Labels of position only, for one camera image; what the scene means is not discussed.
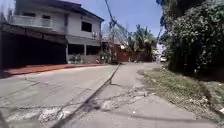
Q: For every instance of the group of palm trees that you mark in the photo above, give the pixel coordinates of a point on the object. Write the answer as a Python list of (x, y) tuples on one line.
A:
[(143, 40)]

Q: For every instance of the grey concrete road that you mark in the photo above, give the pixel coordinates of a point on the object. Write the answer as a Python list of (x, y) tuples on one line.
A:
[(66, 86)]

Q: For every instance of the white car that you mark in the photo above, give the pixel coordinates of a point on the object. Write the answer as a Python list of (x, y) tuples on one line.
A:
[(163, 59)]

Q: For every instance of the grey two-storey house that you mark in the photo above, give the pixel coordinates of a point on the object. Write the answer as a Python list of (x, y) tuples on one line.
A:
[(73, 23)]

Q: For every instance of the grass and dirt verge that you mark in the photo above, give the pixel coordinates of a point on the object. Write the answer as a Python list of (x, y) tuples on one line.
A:
[(173, 86)]

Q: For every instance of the red painted sidewalk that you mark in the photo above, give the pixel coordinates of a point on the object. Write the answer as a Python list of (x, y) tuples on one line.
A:
[(33, 69)]

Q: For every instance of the large green bush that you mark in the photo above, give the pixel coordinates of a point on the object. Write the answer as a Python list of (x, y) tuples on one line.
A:
[(196, 36)]

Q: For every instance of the red wall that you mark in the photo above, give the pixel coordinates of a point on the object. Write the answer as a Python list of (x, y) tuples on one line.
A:
[(122, 56)]

